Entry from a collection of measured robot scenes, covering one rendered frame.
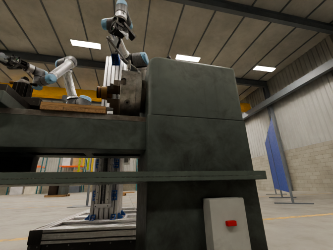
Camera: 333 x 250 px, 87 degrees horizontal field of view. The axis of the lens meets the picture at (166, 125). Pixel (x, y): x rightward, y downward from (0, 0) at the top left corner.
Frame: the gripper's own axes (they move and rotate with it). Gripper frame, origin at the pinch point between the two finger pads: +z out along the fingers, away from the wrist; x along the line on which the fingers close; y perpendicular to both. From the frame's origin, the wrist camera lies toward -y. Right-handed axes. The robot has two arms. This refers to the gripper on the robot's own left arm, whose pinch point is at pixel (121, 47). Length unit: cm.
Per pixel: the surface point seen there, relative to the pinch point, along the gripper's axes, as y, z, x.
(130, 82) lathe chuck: -4.1, 26.1, 5.9
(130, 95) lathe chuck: -5.0, 34.3, 4.5
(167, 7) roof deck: -351, -606, -317
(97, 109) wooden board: 11.4, 45.8, 0.8
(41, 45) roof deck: 0, -592, -907
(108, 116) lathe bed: 6.1, 49.2, 2.7
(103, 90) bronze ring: 4.3, 27.5, -11.8
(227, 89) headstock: -54, 27, 40
